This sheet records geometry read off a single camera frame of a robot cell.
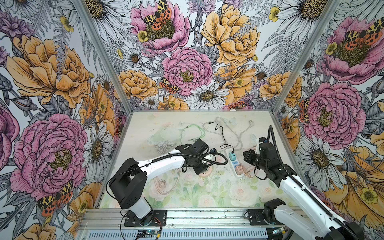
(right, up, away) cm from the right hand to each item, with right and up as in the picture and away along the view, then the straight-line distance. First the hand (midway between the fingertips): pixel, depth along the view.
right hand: (243, 157), depth 82 cm
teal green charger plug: (-4, -1, +7) cm, 8 cm away
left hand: (-23, -7, +2) cm, 24 cm away
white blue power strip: (-3, -6, +9) cm, 12 cm away
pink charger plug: (-2, -7, +1) cm, 8 cm away
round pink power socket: (-19, -10, +5) cm, 22 cm away
